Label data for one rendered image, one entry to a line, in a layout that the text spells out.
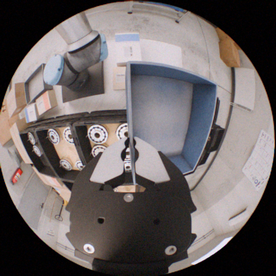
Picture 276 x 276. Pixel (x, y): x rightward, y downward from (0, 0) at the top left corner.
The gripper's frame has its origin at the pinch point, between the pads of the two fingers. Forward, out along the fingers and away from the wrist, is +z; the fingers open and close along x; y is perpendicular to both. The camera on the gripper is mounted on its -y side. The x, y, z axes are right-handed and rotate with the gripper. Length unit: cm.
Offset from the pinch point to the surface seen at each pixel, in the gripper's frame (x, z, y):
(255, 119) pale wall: 269, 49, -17
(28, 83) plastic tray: -82, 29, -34
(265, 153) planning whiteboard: 275, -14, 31
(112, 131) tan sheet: -10.0, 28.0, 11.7
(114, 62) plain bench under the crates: -10.4, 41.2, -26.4
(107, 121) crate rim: -8.8, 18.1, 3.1
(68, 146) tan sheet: -40, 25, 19
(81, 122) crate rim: -19.1, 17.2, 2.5
